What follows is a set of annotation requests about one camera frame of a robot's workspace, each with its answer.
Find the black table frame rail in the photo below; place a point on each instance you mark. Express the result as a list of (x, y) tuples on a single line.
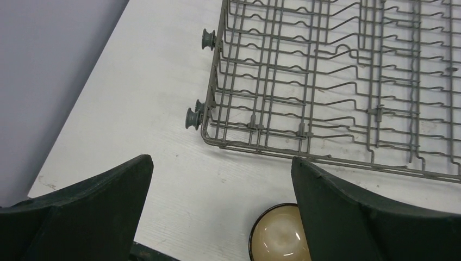
[(140, 252)]

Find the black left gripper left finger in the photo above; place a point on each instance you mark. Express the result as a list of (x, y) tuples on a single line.
[(94, 219)]

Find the dark patterned cream bowl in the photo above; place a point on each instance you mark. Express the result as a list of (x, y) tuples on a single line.
[(278, 234)]

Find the grey wire dish rack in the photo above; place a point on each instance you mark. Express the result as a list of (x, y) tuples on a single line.
[(370, 85)]

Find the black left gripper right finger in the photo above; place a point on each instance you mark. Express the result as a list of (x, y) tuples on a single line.
[(343, 221)]

